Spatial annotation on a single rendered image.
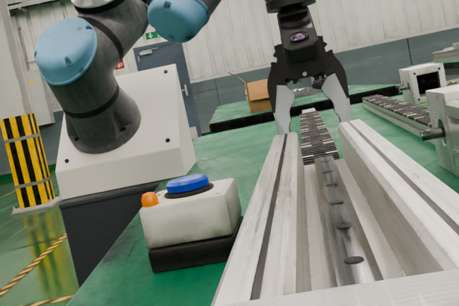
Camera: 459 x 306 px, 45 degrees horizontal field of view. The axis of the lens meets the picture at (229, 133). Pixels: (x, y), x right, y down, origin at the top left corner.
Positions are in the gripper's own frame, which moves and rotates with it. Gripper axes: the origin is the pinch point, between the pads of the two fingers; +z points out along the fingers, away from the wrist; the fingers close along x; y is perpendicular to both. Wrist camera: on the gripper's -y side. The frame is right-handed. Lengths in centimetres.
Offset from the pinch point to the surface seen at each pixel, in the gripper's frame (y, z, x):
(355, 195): -35.8, 1.0, -1.8
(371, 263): -55, 0, -1
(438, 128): -13.5, 0.2, -13.7
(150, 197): -32.7, -1.3, 15.6
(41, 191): 528, 64, 318
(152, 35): 1047, -143, 277
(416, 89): 76, 1, -29
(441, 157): -10.6, 4.1, -14.1
